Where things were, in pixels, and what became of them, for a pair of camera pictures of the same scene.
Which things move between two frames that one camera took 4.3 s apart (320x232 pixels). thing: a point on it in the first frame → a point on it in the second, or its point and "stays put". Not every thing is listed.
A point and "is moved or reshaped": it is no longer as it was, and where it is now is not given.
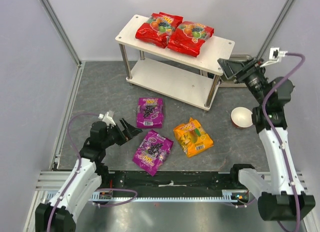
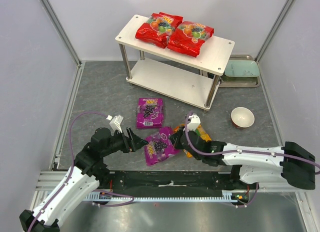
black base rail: [131, 184] stays put
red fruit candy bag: [158, 30] stays put
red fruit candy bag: [189, 37] stays put
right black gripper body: [242, 70] → [182, 139]
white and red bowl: [241, 117] stays put
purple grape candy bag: [152, 152] is moved or reshaped
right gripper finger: [225, 67] → [172, 139]
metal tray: [225, 82] stays put
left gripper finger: [133, 131] → [137, 143]
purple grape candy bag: [150, 112] stays put
